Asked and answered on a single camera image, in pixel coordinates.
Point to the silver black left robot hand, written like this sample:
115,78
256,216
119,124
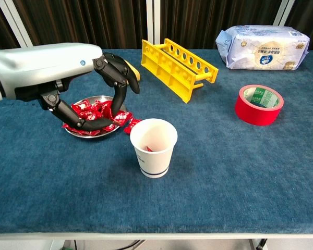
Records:
41,65

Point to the heap of red candies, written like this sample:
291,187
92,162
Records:
94,112

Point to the red candy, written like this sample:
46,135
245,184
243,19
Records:
149,149
131,125

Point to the white paper cup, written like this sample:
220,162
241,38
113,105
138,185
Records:
154,161

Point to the black pleated curtain panel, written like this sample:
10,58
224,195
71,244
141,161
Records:
198,20
81,23
310,15
0,26

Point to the round metal plate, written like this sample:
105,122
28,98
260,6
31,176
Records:
94,99

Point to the yellow sponge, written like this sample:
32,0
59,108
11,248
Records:
136,74

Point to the yellow test tube rack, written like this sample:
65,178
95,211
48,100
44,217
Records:
177,78

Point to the white wet wipes pack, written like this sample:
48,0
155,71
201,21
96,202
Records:
250,52

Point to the blue felt table cover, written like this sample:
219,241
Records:
224,182

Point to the red tape roll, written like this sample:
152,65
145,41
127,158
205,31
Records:
255,114

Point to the black angled strut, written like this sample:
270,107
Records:
261,244

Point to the white frame post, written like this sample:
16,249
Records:
17,26
149,20
284,13

